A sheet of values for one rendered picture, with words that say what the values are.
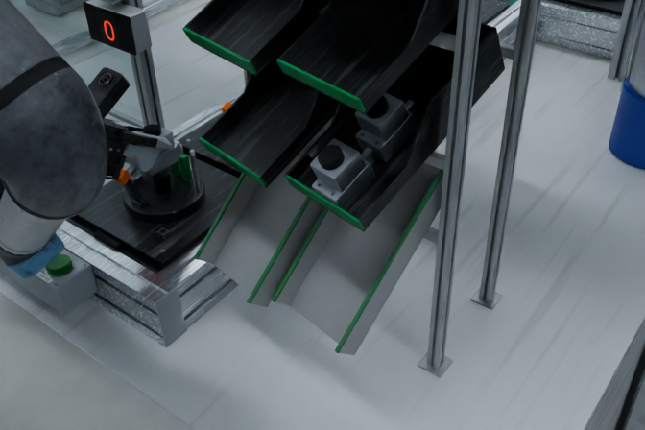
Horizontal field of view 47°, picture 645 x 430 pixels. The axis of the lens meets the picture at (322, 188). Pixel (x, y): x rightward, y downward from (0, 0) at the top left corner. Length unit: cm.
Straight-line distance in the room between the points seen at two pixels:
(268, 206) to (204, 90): 81
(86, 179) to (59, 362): 56
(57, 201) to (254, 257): 42
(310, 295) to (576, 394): 41
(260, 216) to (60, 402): 40
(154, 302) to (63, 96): 52
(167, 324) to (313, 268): 27
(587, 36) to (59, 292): 145
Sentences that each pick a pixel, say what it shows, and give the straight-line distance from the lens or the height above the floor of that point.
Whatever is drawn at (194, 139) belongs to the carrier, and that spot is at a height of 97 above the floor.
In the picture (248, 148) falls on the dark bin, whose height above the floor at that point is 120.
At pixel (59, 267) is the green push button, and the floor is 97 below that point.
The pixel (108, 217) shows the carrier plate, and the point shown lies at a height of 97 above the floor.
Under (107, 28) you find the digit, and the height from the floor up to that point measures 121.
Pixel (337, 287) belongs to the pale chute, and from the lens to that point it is 102.
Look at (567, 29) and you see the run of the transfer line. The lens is 208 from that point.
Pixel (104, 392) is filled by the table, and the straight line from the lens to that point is 118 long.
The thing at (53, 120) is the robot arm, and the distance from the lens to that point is 68.
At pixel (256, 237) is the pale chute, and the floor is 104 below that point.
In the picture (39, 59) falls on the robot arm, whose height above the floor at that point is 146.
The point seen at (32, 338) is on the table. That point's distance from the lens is 129.
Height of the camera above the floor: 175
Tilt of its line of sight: 37 degrees down
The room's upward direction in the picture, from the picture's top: 2 degrees counter-clockwise
